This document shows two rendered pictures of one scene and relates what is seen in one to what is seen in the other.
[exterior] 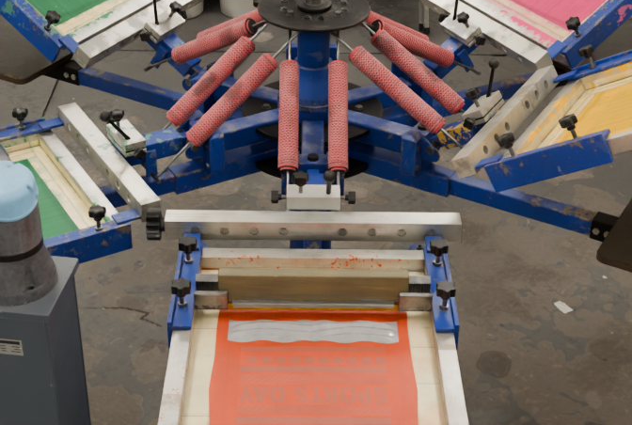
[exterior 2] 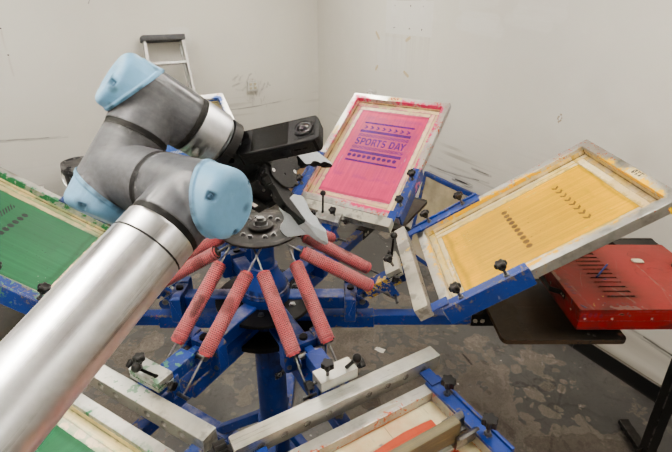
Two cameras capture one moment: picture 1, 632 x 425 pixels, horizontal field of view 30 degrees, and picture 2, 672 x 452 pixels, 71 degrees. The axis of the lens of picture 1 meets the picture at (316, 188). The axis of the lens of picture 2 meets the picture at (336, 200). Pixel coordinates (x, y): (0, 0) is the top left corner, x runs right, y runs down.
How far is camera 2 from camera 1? 1.57 m
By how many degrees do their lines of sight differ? 27
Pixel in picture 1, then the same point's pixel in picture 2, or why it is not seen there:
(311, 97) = not seen: hidden behind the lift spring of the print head
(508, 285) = (346, 347)
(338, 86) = (305, 280)
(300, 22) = (262, 240)
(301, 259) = (354, 432)
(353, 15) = not seen: hidden behind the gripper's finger
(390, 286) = (449, 435)
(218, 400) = not seen: outside the picture
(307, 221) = (344, 398)
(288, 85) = (271, 289)
